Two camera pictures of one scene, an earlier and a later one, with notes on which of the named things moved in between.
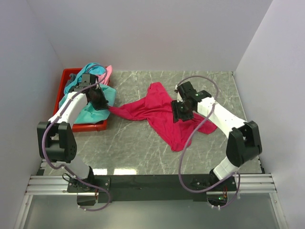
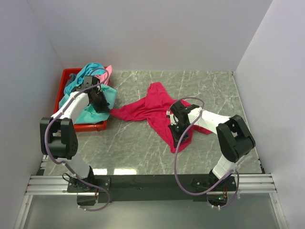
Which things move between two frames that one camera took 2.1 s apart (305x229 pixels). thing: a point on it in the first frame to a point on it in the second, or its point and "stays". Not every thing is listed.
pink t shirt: x=109 y=74 stays
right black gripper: x=175 y=105 to x=176 y=137
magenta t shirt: x=156 y=109 stays
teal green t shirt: x=90 y=115 stays
